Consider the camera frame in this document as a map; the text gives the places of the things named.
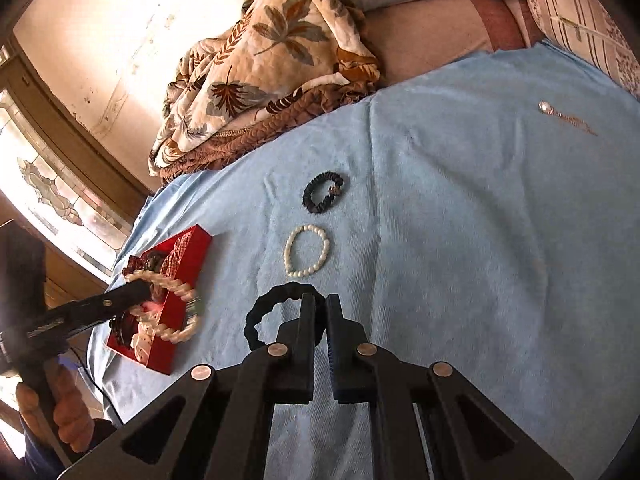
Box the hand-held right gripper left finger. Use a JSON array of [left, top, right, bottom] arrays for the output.
[[57, 292, 318, 480]]

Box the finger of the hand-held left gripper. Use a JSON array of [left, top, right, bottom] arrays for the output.
[[30, 280, 153, 343]]

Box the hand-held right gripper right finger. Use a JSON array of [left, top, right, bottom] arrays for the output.
[[325, 294, 576, 480]]

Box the white cherry print scrunchie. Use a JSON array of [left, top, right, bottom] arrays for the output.
[[131, 305, 166, 361]]

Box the black ruffled hair tie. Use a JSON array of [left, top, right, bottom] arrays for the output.
[[244, 282, 321, 353]]

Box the sheer grey scrunchie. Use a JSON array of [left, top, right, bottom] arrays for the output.
[[127, 252, 168, 273]]

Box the red box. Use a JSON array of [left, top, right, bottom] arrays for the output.
[[106, 225, 213, 376]]

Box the red plaid scrunchie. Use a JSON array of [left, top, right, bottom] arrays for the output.
[[160, 237, 193, 281]]

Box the large pearl bracelet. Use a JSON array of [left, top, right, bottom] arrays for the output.
[[122, 267, 205, 345]]

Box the person's left hand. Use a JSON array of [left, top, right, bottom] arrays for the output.
[[15, 360, 96, 456]]

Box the blue cloth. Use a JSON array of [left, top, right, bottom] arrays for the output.
[[82, 37, 640, 480]]

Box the floral quilted blanket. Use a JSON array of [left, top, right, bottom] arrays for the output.
[[147, 0, 386, 183]]

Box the pink bed sheet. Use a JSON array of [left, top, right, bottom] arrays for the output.
[[362, 0, 546, 93]]

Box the striped floral pillow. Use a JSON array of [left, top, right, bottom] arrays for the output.
[[515, 0, 640, 106]]

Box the small pearl bracelet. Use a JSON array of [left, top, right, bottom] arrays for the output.
[[283, 225, 331, 278]]

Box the black cable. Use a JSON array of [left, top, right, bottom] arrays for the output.
[[67, 345, 126, 426]]

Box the dark beaded bracelet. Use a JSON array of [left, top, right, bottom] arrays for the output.
[[302, 171, 347, 216]]

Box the silver pendant necklace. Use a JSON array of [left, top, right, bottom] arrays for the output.
[[537, 100, 598, 137]]

